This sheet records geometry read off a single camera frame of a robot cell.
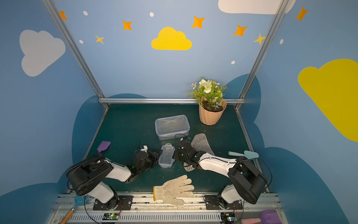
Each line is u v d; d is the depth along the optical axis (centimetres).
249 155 93
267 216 71
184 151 66
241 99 115
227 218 71
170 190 79
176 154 77
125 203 74
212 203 74
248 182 44
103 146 95
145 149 86
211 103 100
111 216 71
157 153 82
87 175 46
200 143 98
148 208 73
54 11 70
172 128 99
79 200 73
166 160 90
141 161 69
